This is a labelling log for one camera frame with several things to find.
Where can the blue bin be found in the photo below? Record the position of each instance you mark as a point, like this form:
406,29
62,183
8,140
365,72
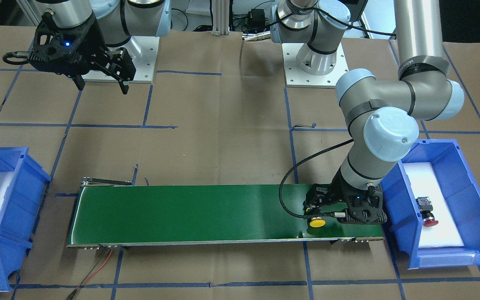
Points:
461,193
19,209

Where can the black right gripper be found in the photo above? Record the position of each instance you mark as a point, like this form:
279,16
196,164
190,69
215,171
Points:
91,46

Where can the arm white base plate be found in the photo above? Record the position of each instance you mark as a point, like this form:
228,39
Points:
305,68
143,51

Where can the yellow push button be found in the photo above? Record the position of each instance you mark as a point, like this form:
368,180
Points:
315,222

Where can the black power adapter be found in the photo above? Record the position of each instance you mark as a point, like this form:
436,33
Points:
255,19

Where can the red push button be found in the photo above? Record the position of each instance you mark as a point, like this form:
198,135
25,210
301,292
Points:
425,207

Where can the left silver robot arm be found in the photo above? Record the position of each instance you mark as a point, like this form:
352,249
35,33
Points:
381,117

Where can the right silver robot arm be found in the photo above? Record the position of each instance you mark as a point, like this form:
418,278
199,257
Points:
118,20

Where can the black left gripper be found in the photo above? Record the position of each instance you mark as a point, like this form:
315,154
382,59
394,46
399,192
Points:
335,192

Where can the green conveyor belt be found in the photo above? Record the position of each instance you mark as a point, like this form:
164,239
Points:
110,213

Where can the aluminium frame post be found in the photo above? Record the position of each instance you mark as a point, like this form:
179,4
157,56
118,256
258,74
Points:
221,15

